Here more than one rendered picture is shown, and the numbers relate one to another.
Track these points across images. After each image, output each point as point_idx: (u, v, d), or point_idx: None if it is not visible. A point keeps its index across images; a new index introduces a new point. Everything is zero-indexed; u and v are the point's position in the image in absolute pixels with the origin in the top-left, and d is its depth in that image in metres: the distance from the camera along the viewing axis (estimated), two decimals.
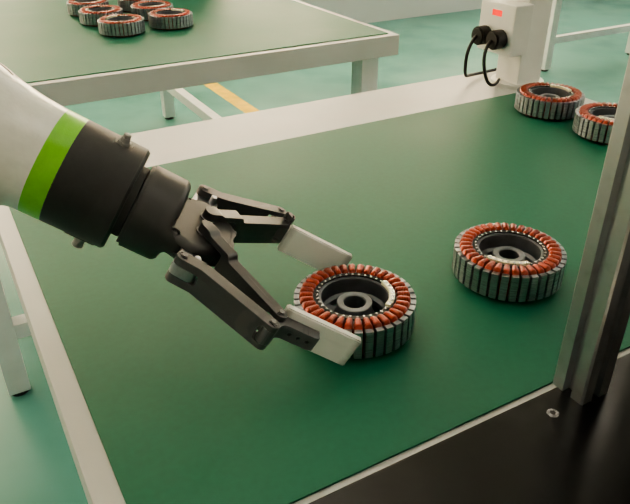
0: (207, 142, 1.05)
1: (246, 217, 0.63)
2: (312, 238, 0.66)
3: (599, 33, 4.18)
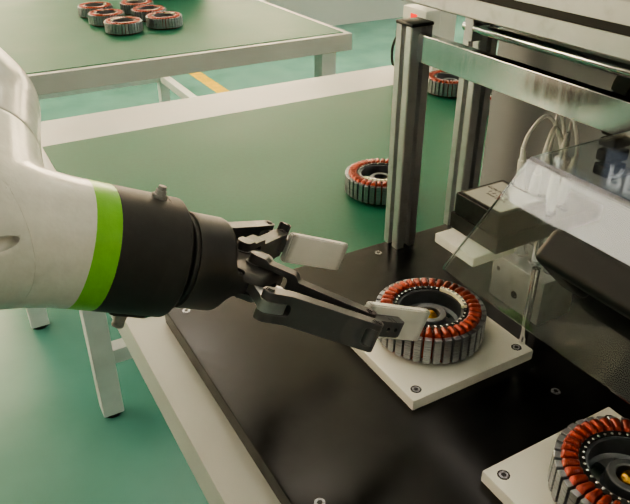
0: (188, 112, 1.41)
1: (260, 238, 0.61)
2: (313, 239, 0.66)
3: None
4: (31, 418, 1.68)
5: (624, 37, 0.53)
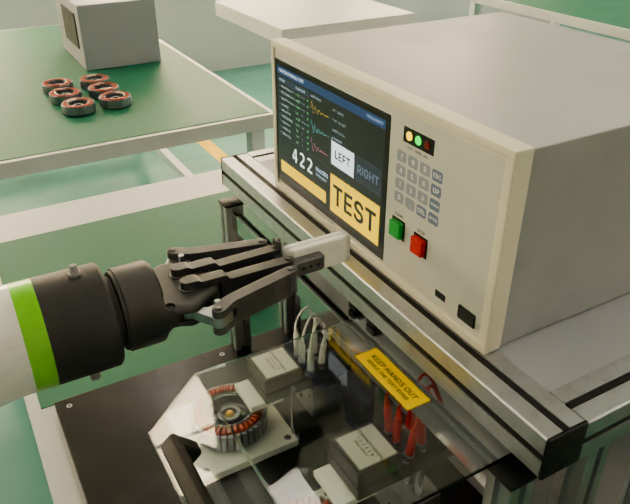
0: (115, 207, 1.72)
1: (224, 259, 0.64)
2: (307, 244, 0.66)
3: None
4: None
5: None
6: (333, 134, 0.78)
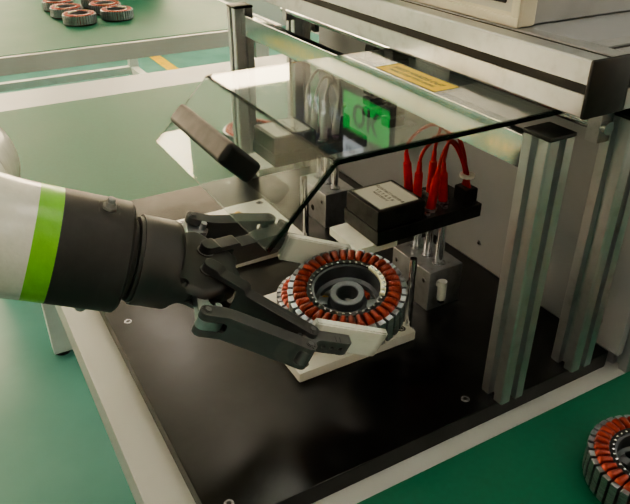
0: (117, 88, 1.67)
1: (242, 238, 0.62)
2: (311, 241, 0.66)
3: None
4: None
5: (330, 11, 0.80)
6: None
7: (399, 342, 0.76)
